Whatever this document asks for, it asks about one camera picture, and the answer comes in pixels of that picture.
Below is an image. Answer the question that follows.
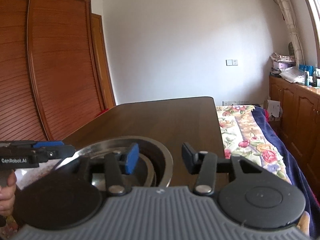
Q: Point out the floral white plate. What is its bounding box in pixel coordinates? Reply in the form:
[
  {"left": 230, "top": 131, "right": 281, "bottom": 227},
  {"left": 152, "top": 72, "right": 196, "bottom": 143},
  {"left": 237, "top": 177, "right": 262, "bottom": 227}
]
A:
[{"left": 15, "top": 155, "right": 78, "bottom": 190}]

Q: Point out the large steel bowl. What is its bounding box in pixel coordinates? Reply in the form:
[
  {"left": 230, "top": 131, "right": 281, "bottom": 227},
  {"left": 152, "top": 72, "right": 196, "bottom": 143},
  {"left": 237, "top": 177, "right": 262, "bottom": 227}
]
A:
[{"left": 53, "top": 136, "right": 173, "bottom": 187}]

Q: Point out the medium steel bowl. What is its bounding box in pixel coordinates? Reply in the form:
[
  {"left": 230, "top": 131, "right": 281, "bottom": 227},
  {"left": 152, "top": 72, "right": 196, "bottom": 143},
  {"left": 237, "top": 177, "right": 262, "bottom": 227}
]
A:
[{"left": 91, "top": 154, "right": 156, "bottom": 191}]

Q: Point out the person's left hand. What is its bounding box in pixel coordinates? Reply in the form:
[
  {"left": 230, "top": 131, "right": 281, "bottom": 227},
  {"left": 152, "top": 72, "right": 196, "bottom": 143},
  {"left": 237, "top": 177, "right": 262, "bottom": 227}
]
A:
[{"left": 0, "top": 171, "right": 17, "bottom": 217}]

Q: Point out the floral bed quilt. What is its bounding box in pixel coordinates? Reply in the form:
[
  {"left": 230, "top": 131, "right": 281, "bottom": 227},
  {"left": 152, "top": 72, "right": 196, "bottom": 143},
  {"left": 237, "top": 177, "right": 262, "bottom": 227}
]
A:
[{"left": 216, "top": 105, "right": 291, "bottom": 183}]

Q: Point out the wooden louvered wardrobe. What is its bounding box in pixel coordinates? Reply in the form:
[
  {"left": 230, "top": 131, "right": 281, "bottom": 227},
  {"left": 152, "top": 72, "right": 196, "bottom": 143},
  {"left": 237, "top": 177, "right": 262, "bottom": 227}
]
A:
[{"left": 1, "top": 0, "right": 116, "bottom": 141}]

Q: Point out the white paper bag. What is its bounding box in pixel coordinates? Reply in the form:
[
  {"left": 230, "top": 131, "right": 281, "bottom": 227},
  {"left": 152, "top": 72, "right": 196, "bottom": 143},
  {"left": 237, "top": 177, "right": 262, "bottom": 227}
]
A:
[{"left": 264, "top": 100, "right": 283, "bottom": 118}]

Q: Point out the blue blanket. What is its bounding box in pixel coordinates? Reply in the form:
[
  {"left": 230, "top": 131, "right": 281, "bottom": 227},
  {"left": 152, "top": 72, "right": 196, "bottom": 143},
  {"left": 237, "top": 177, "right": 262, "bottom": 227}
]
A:
[{"left": 252, "top": 105, "right": 319, "bottom": 239}]

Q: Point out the wooden low cabinet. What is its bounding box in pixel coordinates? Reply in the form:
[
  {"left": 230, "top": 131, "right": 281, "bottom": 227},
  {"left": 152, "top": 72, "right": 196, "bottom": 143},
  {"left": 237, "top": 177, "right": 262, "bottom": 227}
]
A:
[{"left": 269, "top": 76, "right": 319, "bottom": 192}]

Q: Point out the clear plastic bag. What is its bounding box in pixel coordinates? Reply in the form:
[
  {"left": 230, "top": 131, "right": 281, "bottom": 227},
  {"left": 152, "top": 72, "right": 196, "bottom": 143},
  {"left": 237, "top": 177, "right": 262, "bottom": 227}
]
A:
[{"left": 280, "top": 67, "right": 305, "bottom": 85}]

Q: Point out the stack of folded fabrics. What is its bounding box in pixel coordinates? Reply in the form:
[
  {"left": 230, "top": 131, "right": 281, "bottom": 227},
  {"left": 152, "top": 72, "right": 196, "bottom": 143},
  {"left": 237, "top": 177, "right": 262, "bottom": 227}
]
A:
[{"left": 270, "top": 53, "right": 296, "bottom": 76}]

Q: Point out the patterned curtain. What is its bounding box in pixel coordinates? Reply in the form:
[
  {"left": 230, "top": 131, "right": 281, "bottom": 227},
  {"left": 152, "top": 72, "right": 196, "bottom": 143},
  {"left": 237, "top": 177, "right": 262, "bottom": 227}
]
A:
[{"left": 276, "top": 0, "right": 305, "bottom": 67}]

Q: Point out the wall power strip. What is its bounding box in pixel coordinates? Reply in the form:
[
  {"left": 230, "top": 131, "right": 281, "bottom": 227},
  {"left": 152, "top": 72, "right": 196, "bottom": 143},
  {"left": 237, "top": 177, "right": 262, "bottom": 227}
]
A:
[{"left": 222, "top": 100, "right": 249, "bottom": 106}]

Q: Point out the wall light switch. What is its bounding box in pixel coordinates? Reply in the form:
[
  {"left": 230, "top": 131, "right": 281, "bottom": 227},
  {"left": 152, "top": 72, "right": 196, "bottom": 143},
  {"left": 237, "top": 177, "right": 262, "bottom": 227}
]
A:
[{"left": 226, "top": 60, "right": 238, "bottom": 66}]

